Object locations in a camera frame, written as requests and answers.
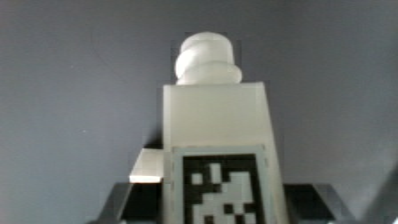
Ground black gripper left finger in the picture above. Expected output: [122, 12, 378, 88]
[86, 183, 161, 224]

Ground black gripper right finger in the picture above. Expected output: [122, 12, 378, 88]
[284, 183, 357, 224]

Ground white table leg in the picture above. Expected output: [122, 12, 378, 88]
[127, 31, 291, 224]

